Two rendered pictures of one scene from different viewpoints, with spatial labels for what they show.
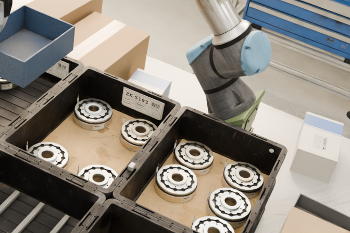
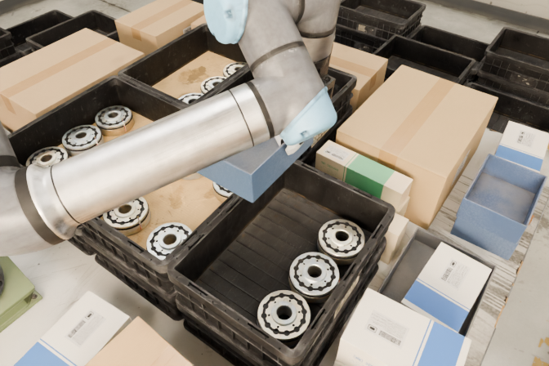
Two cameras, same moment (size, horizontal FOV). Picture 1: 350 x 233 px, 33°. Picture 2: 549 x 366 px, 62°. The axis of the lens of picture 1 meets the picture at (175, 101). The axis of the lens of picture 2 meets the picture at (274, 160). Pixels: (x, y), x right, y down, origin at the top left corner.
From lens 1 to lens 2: 1.88 m
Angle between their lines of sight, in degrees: 98
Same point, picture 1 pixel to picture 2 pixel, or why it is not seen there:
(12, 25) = (266, 173)
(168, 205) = not seen: hidden behind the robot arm
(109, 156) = (169, 198)
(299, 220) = (40, 104)
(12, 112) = (268, 258)
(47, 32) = (220, 176)
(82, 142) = (194, 215)
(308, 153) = not seen: outside the picture
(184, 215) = not seen: hidden behind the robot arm
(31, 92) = (243, 296)
